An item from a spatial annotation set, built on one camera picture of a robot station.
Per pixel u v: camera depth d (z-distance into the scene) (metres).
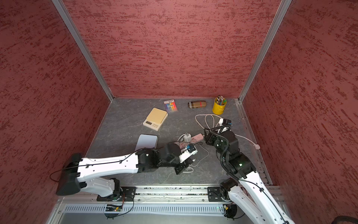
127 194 0.74
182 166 0.58
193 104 1.13
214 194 0.74
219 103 1.00
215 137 0.62
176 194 0.76
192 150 0.58
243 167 0.48
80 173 0.41
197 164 0.85
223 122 0.63
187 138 0.93
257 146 0.96
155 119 1.04
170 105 1.14
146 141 0.92
